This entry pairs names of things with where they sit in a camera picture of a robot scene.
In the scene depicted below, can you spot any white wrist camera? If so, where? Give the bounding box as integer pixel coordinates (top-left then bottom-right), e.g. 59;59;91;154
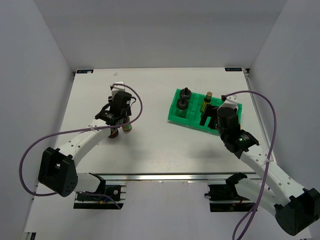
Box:
220;94;239;110
110;81;126;98

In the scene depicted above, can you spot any yellow-cap brown sauce bottle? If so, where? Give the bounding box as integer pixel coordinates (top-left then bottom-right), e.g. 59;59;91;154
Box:
122;116;132;132

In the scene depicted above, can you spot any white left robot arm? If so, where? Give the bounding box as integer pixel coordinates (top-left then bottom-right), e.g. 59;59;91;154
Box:
38;90;132;200

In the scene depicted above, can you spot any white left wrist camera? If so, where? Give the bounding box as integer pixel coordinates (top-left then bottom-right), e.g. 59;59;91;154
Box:
110;81;126;98

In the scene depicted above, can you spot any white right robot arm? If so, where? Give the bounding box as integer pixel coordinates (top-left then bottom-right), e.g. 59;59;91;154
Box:
199;105;320;236

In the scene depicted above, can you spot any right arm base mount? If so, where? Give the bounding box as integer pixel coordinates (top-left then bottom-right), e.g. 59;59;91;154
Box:
204;172;255;213

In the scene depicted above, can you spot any glass shaker black knob lid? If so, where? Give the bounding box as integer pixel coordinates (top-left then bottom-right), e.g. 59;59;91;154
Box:
179;87;192;100

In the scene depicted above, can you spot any blue left corner label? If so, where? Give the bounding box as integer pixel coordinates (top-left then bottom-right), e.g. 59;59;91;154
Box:
76;69;94;74

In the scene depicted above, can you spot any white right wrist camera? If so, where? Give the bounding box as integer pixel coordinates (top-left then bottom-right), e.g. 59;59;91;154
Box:
220;94;239;110

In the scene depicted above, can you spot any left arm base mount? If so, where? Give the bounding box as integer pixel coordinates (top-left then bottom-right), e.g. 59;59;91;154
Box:
73;175;127;210

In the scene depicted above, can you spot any blue right corner label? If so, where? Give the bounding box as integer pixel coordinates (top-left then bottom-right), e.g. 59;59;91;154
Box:
224;67;243;72

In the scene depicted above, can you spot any red-lid sauce jar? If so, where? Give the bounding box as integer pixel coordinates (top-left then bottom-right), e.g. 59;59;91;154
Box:
108;128;119;139

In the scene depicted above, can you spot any green three-compartment bin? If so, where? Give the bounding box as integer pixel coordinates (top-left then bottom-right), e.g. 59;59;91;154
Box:
168;89;246;141

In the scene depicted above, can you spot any blue corner label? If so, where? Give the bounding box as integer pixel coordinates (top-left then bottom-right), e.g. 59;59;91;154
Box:
224;67;243;72
76;69;94;74

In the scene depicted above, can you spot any small brown yellow-label bottle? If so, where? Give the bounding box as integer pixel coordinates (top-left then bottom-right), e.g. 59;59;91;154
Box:
200;91;212;113

